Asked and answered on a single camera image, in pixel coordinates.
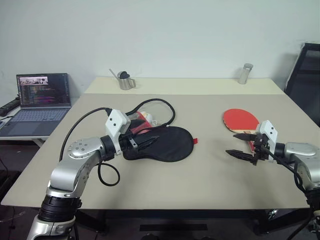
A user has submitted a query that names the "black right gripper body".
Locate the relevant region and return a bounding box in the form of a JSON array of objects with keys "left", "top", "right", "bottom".
[{"left": 251, "top": 132, "right": 272, "bottom": 167}]

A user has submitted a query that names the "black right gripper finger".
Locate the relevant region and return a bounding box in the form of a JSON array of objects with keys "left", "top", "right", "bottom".
[
  {"left": 225, "top": 149, "right": 255, "bottom": 162},
  {"left": 233, "top": 133, "right": 257, "bottom": 142}
]

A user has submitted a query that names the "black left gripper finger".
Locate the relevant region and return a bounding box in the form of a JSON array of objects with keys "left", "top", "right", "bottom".
[
  {"left": 136, "top": 135, "right": 161, "bottom": 151},
  {"left": 128, "top": 119, "right": 152, "bottom": 130}
]

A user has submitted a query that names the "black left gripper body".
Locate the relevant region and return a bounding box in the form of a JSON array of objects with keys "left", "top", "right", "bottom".
[{"left": 119, "top": 124, "right": 141, "bottom": 154}]

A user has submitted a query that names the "metal ring pull orange tag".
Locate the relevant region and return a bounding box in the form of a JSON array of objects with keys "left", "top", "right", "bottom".
[{"left": 140, "top": 111, "right": 161, "bottom": 126}]

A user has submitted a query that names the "red table tennis paddle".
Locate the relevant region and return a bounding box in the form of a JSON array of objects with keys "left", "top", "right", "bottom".
[{"left": 221, "top": 108, "right": 261, "bottom": 153}]

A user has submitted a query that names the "black red paddle case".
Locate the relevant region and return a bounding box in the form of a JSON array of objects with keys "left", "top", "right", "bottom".
[{"left": 122, "top": 98, "right": 200, "bottom": 163}]

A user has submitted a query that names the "steel pitcher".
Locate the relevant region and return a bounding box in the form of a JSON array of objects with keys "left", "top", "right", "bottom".
[{"left": 117, "top": 74, "right": 137, "bottom": 91}]

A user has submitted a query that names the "steel straw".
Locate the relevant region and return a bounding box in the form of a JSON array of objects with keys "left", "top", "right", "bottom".
[{"left": 108, "top": 68, "right": 121, "bottom": 80}]

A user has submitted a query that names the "steel shaker bottle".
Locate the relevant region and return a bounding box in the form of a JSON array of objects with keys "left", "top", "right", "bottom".
[{"left": 237, "top": 63, "right": 254, "bottom": 85}]

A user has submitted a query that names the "black office chair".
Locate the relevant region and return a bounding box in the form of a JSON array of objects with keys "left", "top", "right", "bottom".
[{"left": 283, "top": 42, "right": 320, "bottom": 128}]

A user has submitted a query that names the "grey open laptop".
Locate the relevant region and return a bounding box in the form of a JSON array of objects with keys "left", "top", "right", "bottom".
[{"left": 0, "top": 72, "right": 72, "bottom": 137}]

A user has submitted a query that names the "white side desk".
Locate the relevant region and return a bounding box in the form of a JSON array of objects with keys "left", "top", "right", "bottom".
[{"left": 0, "top": 74, "right": 86, "bottom": 148}]

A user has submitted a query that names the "black flat device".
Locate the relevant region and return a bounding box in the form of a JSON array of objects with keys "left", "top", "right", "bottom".
[{"left": 0, "top": 98, "right": 20, "bottom": 117}]

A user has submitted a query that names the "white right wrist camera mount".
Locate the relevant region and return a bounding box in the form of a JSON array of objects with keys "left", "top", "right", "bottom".
[{"left": 256, "top": 119, "right": 279, "bottom": 162}]

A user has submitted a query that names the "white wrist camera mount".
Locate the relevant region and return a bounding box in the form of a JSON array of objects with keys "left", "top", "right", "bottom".
[
  {"left": 104, "top": 108, "right": 131, "bottom": 145},
  {"left": 256, "top": 119, "right": 279, "bottom": 162}
]

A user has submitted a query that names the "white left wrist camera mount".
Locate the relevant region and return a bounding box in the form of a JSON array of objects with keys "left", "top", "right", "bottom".
[{"left": 104, "top": 108, "right": 131, "bottom": 145}]

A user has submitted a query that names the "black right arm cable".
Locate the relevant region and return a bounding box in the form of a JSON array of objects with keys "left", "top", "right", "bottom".
[{"left": 262, "top": 146, "right": 312, "bottom": 201}]

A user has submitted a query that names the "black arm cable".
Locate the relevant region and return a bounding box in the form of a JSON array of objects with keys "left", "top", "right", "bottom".
[
  {"left": 262, "top": 146, "right": 312, "bottom": 201},
  {"left": 59, "top": 106, "right": 121, "bottom": 188}
]

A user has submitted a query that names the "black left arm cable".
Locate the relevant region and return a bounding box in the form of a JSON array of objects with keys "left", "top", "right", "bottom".
[{"left": 59, "top": 106, "right": 121, "bottom": 188}]

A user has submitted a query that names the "black table frame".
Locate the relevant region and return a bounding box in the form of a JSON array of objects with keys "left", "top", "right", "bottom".
[{"left": 74, "top": 206, "right": 312, "bottom": 237}]

